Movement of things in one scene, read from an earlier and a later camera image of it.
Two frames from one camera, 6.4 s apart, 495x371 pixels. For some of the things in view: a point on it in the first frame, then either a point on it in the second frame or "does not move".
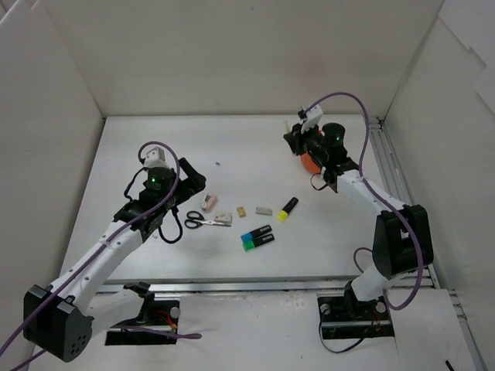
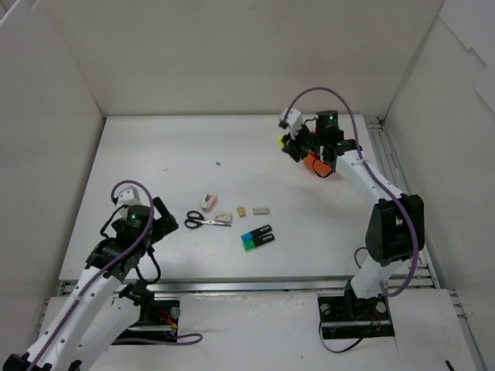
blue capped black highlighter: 250,236 does not move
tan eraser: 241,212 does not move
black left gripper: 191,179 to 163,221
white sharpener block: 225,218 does not move
